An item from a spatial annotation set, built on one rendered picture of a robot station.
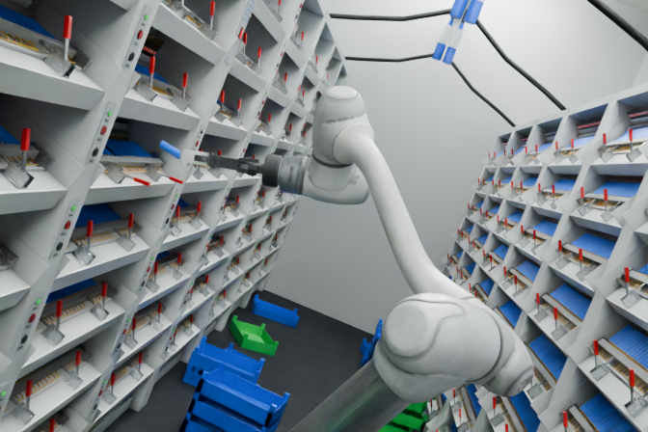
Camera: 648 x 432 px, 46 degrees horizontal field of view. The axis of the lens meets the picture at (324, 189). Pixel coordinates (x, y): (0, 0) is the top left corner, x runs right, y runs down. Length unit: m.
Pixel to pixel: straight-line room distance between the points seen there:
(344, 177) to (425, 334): 0.59
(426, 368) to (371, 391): 0.13
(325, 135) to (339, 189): 0.15
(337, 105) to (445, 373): 0.62
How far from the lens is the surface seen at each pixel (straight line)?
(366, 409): 1.33
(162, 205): 2.11
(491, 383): 1.39
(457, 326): 1.23
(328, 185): 1.70
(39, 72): 1.18
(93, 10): 1.45
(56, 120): 1.45
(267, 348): 4.22
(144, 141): 2.12
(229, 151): 2.78
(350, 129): 1.59
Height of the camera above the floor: 1.17
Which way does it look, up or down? 3 degrees down
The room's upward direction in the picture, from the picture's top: 22 degrees clockwise
